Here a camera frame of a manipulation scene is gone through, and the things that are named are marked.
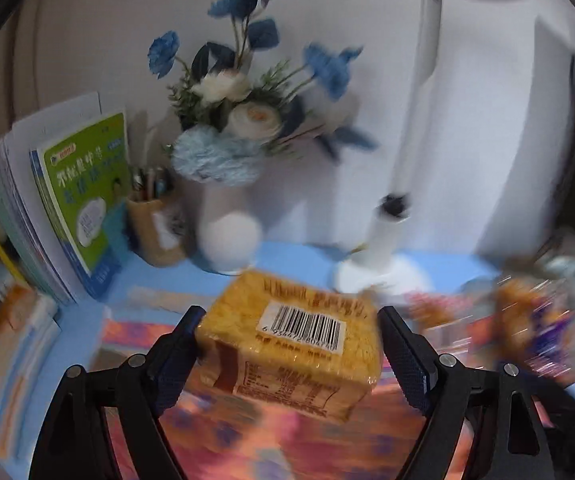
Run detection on brown label cake pack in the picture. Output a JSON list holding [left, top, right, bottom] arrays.
[[194, 270, 383, 424]]

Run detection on red striped bread bag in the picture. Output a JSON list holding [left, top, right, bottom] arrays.
[[406, 292, 493, 352]]

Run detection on amber ribbed glass bowl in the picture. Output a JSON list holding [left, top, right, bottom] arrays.
[[491, 255, 575, 387]]

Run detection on floral woven table mat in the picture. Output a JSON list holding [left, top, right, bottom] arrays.
[[92, 303, 543, 480]]

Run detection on spiral notebooks stack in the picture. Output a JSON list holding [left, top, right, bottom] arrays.
[[0, 92, 111, 304]]

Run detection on wooden pen holder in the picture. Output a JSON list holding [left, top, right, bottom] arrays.
[[126, 198, 186, 268]]

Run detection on white desk lamp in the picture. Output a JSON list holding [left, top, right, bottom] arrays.
[[332, 0, 543, 296]]

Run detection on green grammar book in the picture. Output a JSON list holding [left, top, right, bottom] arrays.
[[30, 112, 130, 300]]

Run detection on white ceramic vase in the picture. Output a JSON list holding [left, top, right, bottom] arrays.
[[184, 181, 264, 275]]

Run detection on blue white artificial flowers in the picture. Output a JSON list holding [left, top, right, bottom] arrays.
[[148, 0, 377, 186]]

